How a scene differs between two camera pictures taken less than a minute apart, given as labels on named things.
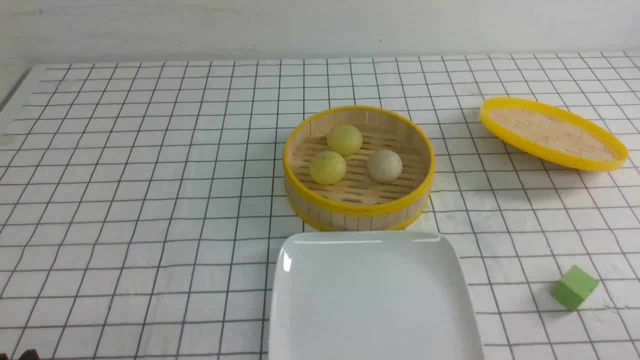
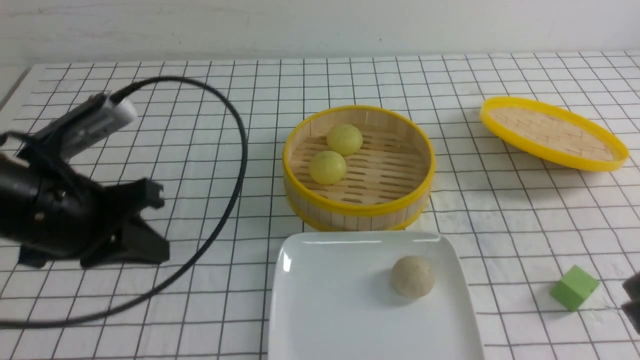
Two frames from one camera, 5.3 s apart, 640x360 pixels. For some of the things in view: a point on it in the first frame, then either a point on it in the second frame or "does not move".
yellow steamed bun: [327, 167] does not move
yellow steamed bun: [345, 139] does not move
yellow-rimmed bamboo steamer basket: [356, 202] does not move
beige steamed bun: [384, 166] to [412, 277]
